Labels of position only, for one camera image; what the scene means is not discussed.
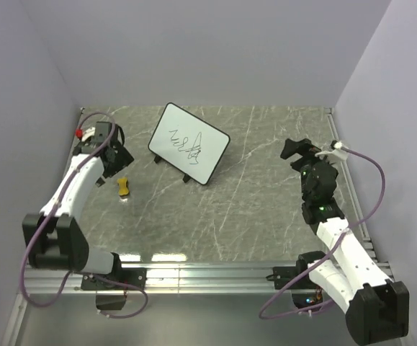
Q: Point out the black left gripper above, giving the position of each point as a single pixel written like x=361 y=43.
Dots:
x=122 y=160

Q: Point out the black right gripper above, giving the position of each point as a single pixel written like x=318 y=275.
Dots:
x=304 y=148

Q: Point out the yellow black whiteboard eraser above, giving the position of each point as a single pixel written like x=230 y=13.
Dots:
x=123 y=189

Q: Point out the black framed small whiteboard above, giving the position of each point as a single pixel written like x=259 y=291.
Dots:
x=188 y=143

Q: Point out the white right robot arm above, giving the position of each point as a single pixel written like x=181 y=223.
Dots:
x=376 y=307

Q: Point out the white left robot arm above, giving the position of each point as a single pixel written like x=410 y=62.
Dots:
x=53 y=237

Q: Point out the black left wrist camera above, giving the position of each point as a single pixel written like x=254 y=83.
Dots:
x=102 y=130

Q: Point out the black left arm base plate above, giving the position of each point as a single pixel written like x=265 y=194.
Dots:
x=115 y=281

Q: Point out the aluminium front mounting rail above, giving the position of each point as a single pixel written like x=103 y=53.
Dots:
x=172 y=277

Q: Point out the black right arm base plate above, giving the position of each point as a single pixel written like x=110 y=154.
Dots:
x=280 y=276

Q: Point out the aluminium right side rail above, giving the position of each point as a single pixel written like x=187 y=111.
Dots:
x=360 y=230

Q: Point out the aluminium left side rail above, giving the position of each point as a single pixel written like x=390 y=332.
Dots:
x=14 y=324

